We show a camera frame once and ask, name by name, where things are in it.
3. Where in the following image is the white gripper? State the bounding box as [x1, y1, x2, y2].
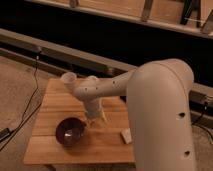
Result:
[84, 98, 107, 128]

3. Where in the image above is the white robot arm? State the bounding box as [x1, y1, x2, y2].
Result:
[61, 59, 197, 171]

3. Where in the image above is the white sponge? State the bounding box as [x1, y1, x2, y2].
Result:
[121, 129, 132, 144]

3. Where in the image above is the dark purple bowl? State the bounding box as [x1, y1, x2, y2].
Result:
[55, 117, 86, 147]

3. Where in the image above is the black device at left edge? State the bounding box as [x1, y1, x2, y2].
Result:
[0, 128, 11, 142]

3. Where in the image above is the black cable on floor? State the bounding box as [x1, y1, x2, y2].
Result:
[0, 50, 44, 152]

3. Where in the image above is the black cable at right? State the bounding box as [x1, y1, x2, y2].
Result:
[191, 99, 213, 141]

